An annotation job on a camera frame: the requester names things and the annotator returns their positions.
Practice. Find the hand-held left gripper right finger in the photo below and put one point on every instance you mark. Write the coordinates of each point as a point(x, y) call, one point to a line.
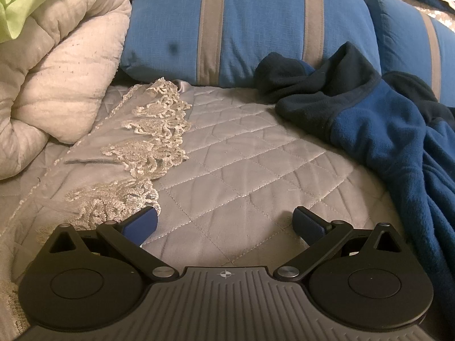
point(306, 224)

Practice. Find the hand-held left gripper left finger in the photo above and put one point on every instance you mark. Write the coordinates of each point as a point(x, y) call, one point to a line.
point(142, 225)

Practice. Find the blue fleece jacket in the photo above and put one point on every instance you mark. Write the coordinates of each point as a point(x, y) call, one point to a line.
point(391, 131)

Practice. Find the grey quilted bedspread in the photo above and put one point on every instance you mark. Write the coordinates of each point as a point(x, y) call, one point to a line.
point(248, 170)

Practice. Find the white quilted comforter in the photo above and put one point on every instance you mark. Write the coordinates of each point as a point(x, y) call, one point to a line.
point(53, 78)

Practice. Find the blue grey-striped cushion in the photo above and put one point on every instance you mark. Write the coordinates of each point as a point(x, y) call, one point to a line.
point(256, 25)
point(401, 32)

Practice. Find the beige floral lace cover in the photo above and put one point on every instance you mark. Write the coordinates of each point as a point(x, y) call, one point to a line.
point(444, 17)

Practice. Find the light green sheet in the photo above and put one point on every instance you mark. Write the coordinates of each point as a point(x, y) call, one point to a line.
point(21, 7)

